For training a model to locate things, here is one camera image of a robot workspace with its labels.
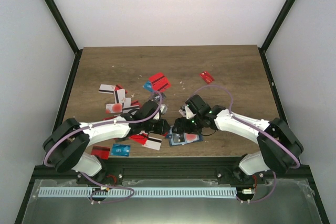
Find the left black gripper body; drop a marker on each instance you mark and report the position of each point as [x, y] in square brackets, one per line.
[148, 127]

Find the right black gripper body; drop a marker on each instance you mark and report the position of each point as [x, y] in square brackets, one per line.
[192, 127]

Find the white april red-circle card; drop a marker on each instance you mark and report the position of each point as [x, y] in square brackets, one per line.
[189, 138]

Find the black VIP card bottom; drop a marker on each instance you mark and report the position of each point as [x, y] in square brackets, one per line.
[178, 139]

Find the black vip card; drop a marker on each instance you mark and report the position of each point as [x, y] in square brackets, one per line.
[178, 139]
[156, 97]

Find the blue leather card holder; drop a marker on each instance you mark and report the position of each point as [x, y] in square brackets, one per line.
[169, 137]

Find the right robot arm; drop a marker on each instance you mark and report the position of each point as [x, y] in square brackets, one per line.
[279, 148]

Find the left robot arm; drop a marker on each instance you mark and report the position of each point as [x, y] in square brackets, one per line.
[66, 147]

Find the black VIP card top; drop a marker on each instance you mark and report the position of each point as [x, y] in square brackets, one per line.
[156, 97]

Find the white floral VIP card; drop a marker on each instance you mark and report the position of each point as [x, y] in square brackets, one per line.
[182, 111]

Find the blue card top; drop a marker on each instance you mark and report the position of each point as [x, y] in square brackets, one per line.
[148, 86]

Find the blue card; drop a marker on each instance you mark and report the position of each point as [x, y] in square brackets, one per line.
[121, 150]
[148, 86]

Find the red striped card top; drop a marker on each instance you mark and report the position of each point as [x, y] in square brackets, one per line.
[159, 82]

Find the white striped card upright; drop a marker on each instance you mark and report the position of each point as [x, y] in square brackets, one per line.
[119, 96]

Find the white striped card bottom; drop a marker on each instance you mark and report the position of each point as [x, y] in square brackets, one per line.
[153, 143]

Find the red card far right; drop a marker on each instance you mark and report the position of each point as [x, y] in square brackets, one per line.
[207, 77]

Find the white striped card top-left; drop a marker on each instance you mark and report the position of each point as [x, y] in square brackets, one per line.
[105, 88]

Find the blue card bottom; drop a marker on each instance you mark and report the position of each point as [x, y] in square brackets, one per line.
[121, 150]

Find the red striped card bottom-left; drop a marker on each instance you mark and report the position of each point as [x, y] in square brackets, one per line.
[101, 152]

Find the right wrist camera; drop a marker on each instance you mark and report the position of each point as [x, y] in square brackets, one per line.
[189, 115]

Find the black aluminium frame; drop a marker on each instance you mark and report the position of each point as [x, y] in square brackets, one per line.
[169, 169]

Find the light blue slotted rail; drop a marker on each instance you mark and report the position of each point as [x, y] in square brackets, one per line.
[140, 192]

